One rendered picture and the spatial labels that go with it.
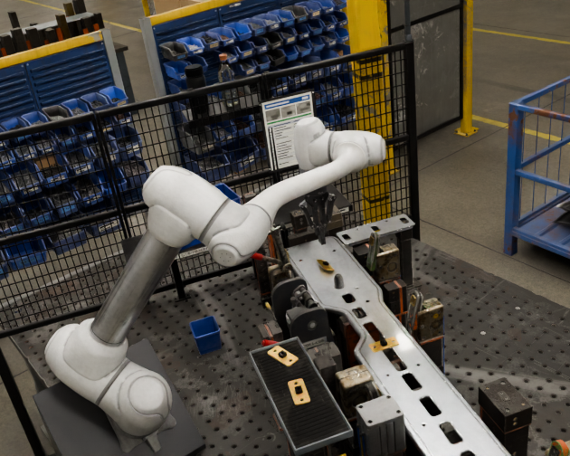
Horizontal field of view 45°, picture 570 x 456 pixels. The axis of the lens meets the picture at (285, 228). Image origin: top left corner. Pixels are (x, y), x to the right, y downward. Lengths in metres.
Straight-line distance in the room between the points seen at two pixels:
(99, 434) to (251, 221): 0.87
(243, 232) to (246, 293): 1.22
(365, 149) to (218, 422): 1.00
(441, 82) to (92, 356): 4.14
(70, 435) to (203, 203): 0.88
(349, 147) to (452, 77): 3.65
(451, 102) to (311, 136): 3.67
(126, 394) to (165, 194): 0.59
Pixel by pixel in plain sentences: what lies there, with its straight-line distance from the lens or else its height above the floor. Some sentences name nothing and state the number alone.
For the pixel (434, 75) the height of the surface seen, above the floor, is 0.59.
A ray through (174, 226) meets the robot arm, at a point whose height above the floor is 1.53.
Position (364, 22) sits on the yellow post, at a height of 1.66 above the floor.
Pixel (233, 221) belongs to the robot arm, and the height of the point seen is 1.53.
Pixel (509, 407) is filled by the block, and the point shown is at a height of 1.03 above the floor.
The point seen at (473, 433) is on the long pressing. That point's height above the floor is 1.00.
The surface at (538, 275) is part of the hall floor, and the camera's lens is 4.16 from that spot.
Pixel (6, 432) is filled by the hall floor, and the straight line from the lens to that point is 3.73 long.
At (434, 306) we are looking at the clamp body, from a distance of 2.14.
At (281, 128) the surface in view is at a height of 1.32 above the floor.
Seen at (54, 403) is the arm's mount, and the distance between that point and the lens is 2.25.
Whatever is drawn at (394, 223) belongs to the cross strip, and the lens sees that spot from 2.65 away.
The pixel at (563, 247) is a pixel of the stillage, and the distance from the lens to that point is 4.06.
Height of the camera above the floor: 2.33
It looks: 30 degrees down
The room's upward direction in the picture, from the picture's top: 8 degrees counter-clockwise
